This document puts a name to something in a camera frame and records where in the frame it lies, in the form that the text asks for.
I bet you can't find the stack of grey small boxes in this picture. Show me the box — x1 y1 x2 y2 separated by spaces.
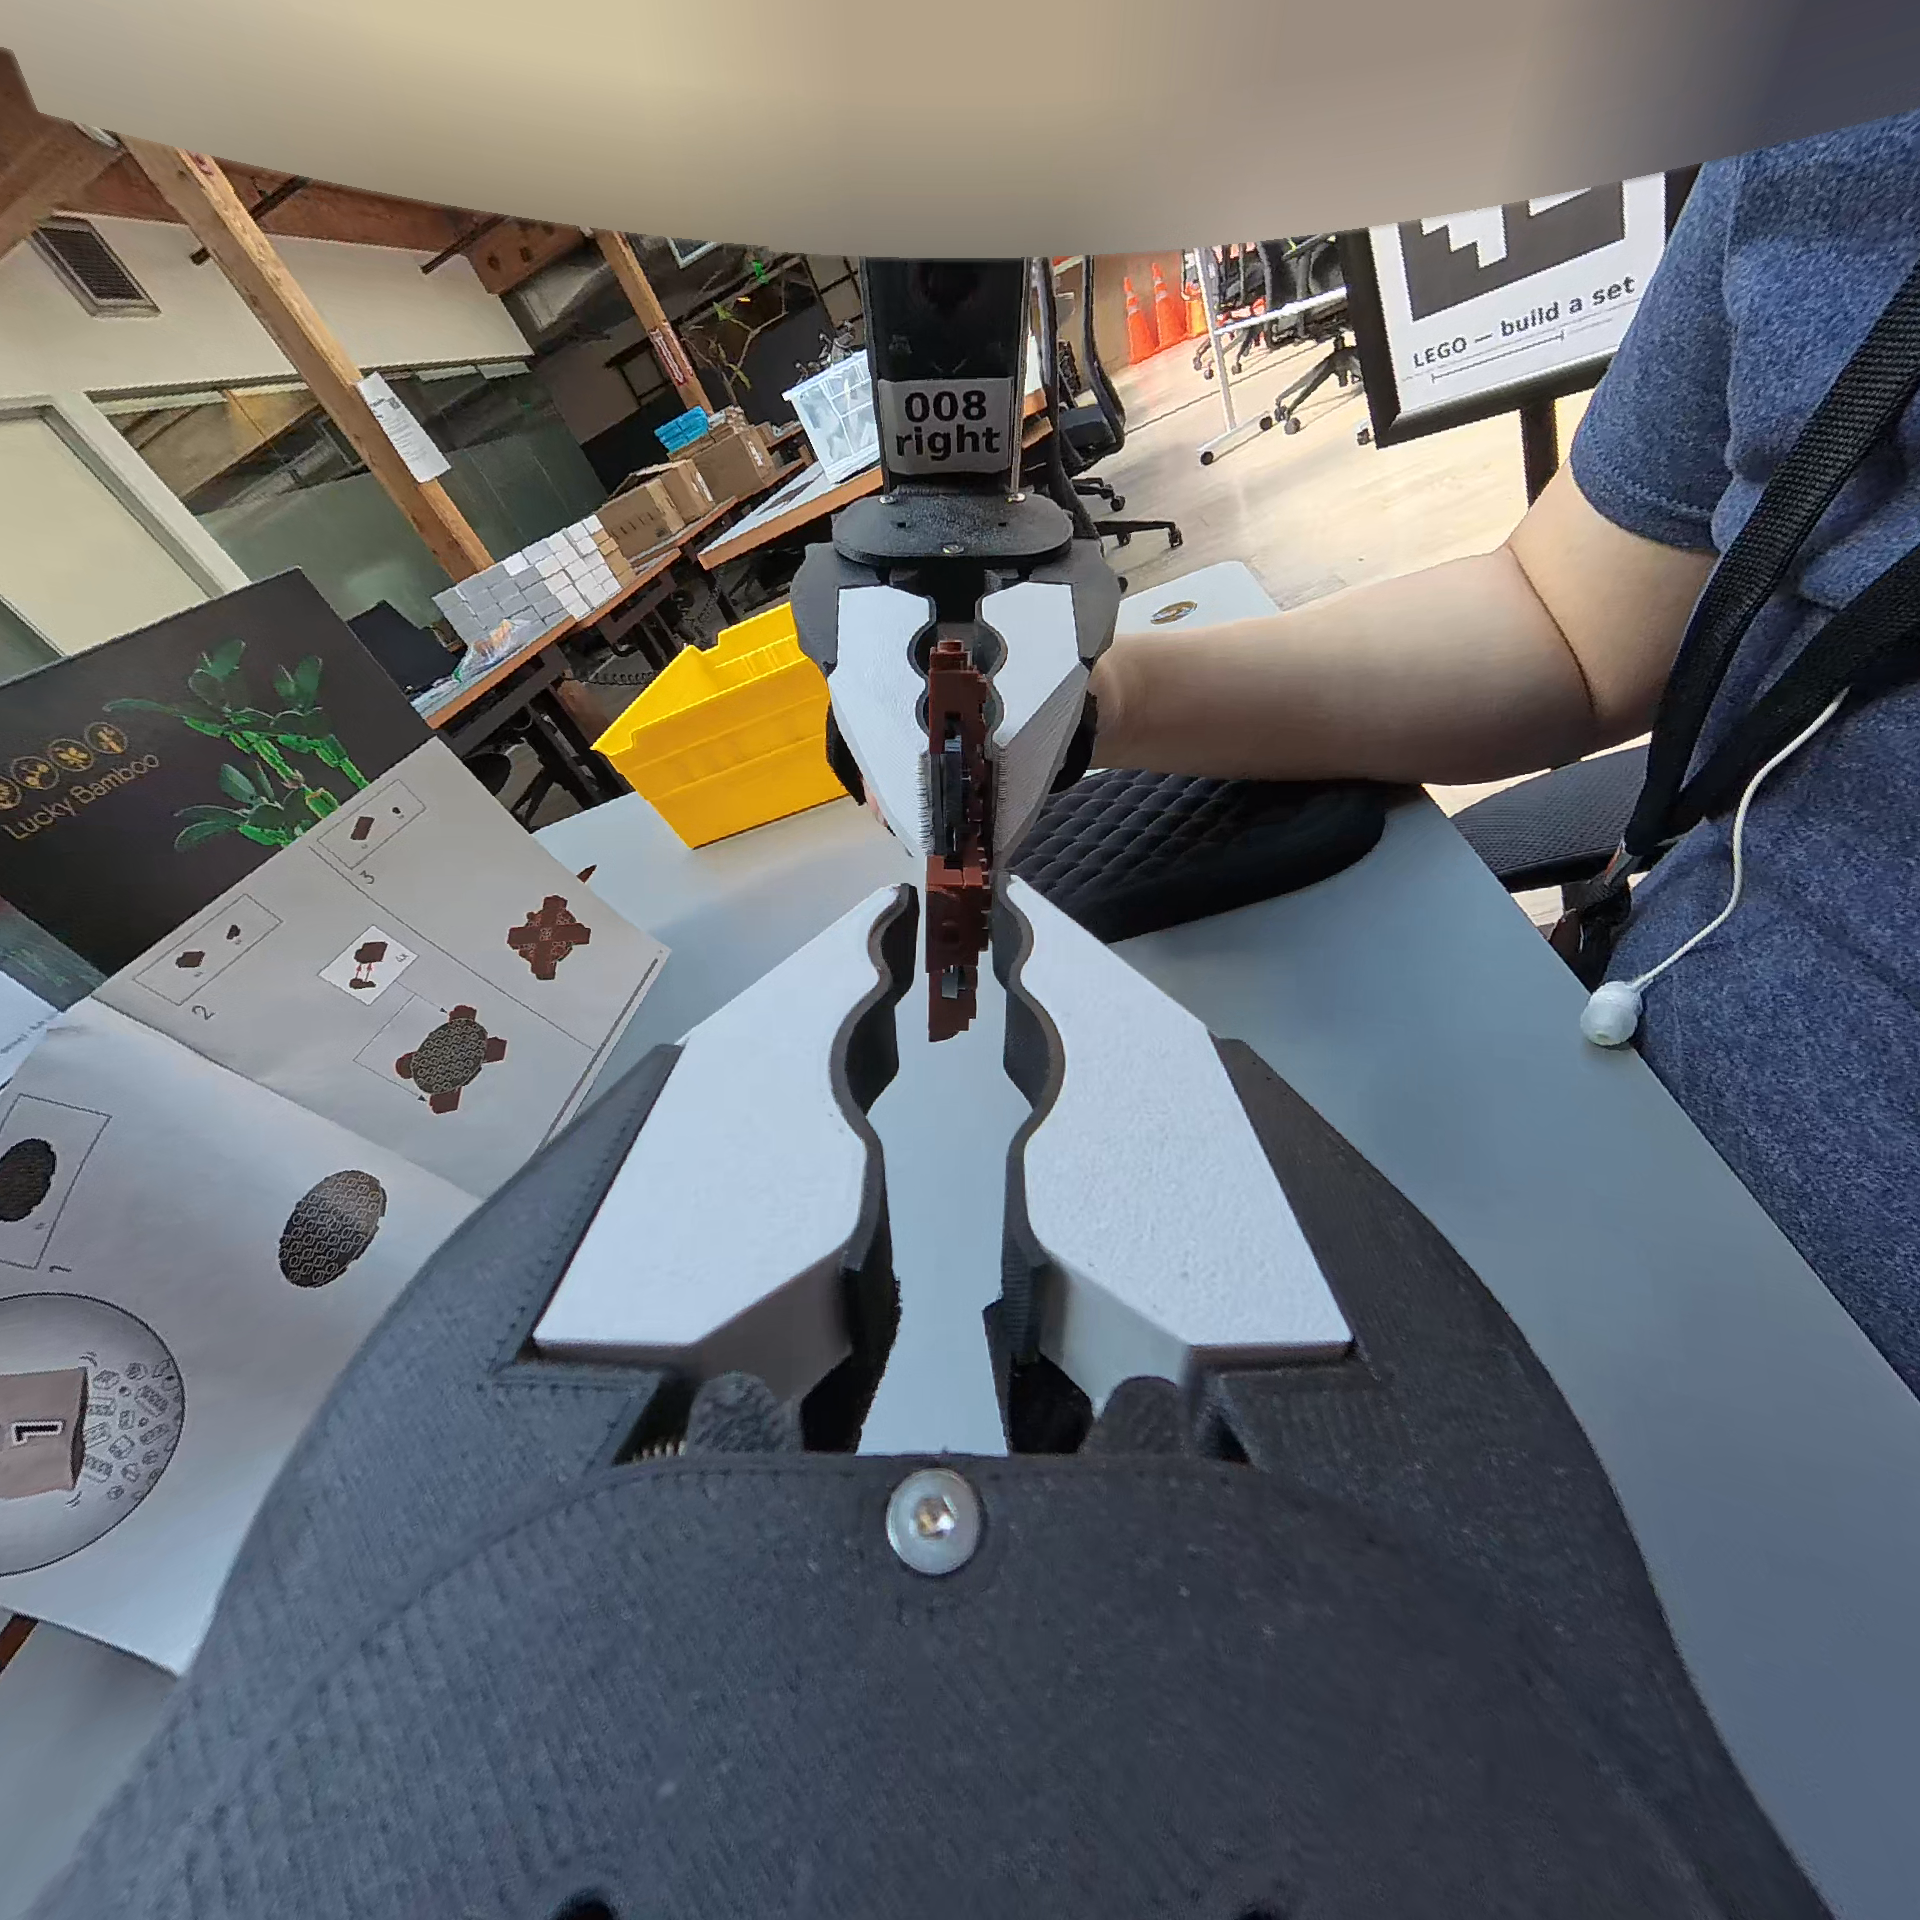
433 516 633 639

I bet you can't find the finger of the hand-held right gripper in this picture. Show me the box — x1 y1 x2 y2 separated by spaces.
979 581 1088 868
829 584 941 859

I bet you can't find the black quilted wrist rest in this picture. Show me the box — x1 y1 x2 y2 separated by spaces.
1008 767 1389 947

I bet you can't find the person's right forearm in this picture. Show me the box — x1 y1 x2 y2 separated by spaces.
1083 451 1705 792

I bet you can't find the black framed marker sign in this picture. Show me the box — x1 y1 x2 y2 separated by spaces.
1335 165 1672 448

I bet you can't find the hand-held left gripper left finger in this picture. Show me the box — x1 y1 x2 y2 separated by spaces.
532 883 921 1352

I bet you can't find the open instruction booklet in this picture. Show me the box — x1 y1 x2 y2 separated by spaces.
0 736 672 1672

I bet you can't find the wooden post with red sign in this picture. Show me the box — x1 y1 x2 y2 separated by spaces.
591 231 713 429

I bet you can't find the cardboard box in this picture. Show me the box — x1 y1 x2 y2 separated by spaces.
598 458 717 564
691 423 784 506

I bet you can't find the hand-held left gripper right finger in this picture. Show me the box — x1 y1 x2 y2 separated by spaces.
989 880 1360 1403

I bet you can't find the black mesh office chair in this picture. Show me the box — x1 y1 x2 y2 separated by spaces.
1447 748 1659 888

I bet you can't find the white earbud with cord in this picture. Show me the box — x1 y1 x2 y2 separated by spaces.
1579 680 1854 1048

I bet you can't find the wooden table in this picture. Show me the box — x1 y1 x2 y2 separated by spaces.
412 496 817 819
696 382 1052 578

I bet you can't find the brown brick assembly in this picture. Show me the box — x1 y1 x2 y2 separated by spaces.
919 637 999 1045

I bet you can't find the person in blue shirt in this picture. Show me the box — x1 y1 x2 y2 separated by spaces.
1568 112 1920 1396

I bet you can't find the white paper notice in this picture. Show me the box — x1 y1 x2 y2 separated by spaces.
356 368 453 484

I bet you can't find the metal wall vent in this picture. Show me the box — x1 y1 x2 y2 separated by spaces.
29 218 160 318

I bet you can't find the black bamboo set box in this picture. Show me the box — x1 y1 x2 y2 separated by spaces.
0 567 437 976

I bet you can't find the yellow plastic bin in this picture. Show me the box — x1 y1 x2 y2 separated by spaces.
591 599 855 852

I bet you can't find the black lanyard strap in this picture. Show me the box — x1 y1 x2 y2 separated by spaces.
1552 256 1920 976

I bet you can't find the grey desk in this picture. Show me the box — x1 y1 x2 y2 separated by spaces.
0 560 1920 1920

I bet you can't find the clear plastic storage tub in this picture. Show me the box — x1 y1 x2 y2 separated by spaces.
784 352 880 470

